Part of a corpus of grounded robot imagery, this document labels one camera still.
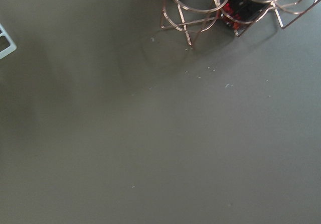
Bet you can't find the copper wire bottle rack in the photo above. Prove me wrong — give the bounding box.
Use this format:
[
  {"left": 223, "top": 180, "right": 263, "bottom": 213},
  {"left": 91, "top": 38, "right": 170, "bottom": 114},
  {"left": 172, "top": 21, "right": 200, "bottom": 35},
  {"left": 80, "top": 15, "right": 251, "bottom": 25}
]
[{"left": 160, "top": 0, "right": 320, "bottom": 47}]

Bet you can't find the mug rack with mugs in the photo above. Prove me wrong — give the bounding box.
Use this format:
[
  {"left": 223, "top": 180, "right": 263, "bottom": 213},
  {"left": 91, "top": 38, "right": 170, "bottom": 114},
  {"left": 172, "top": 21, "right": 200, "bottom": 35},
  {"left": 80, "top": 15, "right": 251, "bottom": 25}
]
[{"left": 0, "top": 25, "right": 17, "bottom": 59}]

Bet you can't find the tea bottle front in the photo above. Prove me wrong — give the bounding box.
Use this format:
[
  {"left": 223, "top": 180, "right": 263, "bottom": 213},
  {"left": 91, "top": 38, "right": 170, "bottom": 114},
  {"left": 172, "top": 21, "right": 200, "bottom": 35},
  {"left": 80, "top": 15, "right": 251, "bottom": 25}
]
[{"left": 221, "top": 0, "right": 273, "bottom": 30}]

